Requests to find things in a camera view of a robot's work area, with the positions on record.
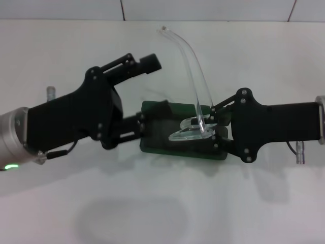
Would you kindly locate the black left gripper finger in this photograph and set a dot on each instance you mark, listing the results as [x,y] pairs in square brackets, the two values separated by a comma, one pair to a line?
[149,63]

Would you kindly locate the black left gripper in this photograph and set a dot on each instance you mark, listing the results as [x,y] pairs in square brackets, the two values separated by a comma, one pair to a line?
[68,117]

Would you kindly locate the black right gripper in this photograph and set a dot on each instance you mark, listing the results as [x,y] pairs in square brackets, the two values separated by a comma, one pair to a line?
[274,124]

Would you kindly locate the clear plastic glasses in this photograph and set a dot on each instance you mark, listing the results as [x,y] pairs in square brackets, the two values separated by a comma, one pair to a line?
[189,133]

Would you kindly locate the green glasses case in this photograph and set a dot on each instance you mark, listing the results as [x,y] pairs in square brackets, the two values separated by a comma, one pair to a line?
[157,142]

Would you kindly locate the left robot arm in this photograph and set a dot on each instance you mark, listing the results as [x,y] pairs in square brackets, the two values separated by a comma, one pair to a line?
[10,134]

